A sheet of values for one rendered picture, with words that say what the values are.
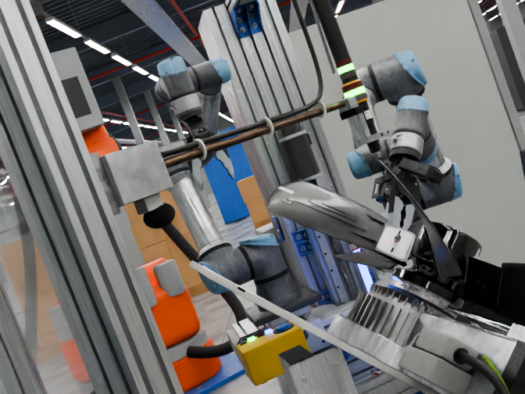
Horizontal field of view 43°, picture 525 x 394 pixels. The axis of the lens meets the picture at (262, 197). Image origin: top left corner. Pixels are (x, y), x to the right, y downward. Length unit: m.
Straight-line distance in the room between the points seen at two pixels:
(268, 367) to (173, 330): 3.60
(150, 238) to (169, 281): 4.33
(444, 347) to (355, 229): 0.39
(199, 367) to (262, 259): 3.25
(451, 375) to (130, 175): 0.53
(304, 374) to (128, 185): 0.49
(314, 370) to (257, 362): 0.50
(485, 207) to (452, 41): 0.86
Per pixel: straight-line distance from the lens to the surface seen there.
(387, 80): 2.02
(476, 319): 1.24
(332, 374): 1.21
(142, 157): 0.93
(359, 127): 1.37
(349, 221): 1.34
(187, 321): 5.30
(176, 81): 1.83
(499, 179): 3.66
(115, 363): 0.88
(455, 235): 1.31
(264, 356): 1.69
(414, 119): 1.62
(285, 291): 2.13
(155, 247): 9.50
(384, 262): 1.50
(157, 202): 0.95
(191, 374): 5.28
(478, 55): 3.68
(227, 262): 2.09
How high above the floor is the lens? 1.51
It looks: 3 degrees down
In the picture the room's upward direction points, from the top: 21 degrees counter-clockwise
